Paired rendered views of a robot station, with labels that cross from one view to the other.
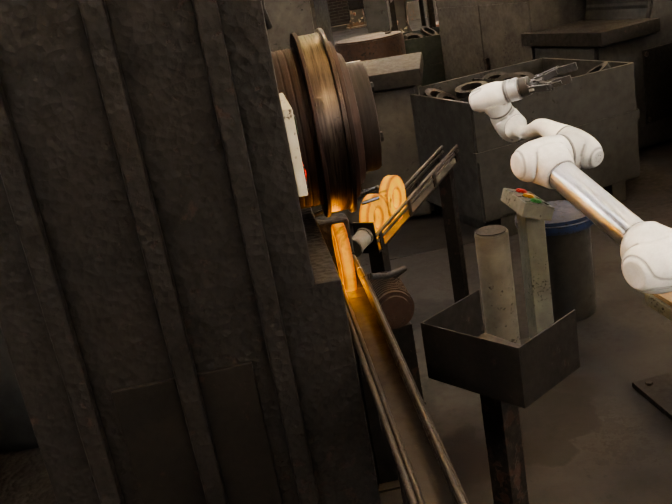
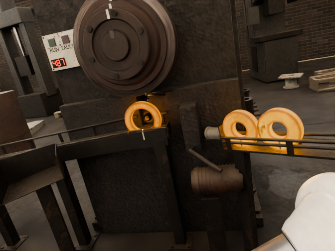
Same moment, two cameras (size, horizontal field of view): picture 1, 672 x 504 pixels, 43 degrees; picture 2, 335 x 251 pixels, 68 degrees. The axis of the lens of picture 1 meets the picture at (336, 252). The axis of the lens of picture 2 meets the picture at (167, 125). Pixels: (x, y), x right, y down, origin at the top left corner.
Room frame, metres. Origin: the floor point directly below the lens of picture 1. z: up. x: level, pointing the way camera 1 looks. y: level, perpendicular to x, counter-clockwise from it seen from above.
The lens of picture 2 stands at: (2.63, -1.13, 1.08)
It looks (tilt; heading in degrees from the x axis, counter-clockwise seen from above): 18 degrees down; 108
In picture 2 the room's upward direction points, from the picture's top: 11 degrees counter-clockwise
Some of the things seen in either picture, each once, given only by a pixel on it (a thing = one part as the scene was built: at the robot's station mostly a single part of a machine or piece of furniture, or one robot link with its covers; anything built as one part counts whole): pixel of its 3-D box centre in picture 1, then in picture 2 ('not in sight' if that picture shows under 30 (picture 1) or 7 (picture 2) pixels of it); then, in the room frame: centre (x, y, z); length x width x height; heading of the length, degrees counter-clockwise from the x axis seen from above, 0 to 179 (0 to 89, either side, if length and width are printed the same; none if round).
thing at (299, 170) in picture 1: (291, 142); (69, 49); (1.80, 0.05, 1.15); 0.26 x 0.02 x 0.18; 4
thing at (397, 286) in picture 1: (397, 356); (222, 216); (2.49, -0.14, 0.27); 0.22 x 0.13 x 0.53; 4
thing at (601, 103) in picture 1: (516, 140); not in sight; (4.69, -1.12, 0.39); 1.03 x 0.83 x 0.77; 109
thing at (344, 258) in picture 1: (343, 257); (143, 119); (2.15, -0.02, 0.75); 0.18 x 0.03 x 0.18; 4
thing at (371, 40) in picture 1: (376, 88); not in sight; (7.20, -0.58, 0.45); 0.59 x 0.59 x 0.89
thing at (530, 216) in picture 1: (535, 272); not in sight; (2.88, -0.71, 0.31); 0.24 x 0.16 x 0.62; 4
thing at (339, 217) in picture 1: (335, 255); (191, 127); (2.38, 0.00, 0.68); 0.11 x 0.08 x 0.24; 94
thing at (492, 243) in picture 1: (498, 297); not in sight; (2.83, -0.55, 0.26); 0.12 x 0.12 x 0.52
